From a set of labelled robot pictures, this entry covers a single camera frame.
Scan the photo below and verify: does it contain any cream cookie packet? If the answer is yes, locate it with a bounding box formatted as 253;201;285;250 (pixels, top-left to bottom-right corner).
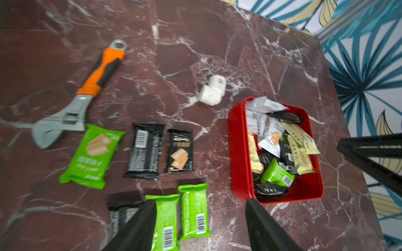
281;120;321;155
287;135;314;176

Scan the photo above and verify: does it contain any white plastic pipe elbow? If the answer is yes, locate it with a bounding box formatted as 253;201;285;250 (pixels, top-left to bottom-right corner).
198;75;227;106

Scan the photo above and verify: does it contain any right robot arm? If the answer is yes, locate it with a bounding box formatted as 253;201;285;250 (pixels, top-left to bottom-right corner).
337;133;402;196

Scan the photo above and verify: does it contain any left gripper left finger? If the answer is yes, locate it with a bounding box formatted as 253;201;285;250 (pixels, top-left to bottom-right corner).
103;200;157;251

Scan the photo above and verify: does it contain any black drycake cookie packet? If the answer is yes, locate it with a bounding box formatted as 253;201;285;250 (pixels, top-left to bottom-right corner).
167;129;194;174

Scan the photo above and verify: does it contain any red storage box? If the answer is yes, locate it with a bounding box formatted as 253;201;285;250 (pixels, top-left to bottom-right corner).
228;97;324;205

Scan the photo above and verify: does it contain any white drycake cookie packet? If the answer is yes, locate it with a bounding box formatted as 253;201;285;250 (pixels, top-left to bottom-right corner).
258;116;285;158

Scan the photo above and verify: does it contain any green cookie packet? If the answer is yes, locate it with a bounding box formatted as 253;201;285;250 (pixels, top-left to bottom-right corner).
261;159;295;188
59;124;126;190
179;184;211;242
146;194;180;251

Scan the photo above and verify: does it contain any black cookie packet barcode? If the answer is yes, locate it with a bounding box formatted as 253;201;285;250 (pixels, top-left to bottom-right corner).
124;123;165;180

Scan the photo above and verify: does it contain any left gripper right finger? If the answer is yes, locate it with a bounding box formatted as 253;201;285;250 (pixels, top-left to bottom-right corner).
246;198;301;251

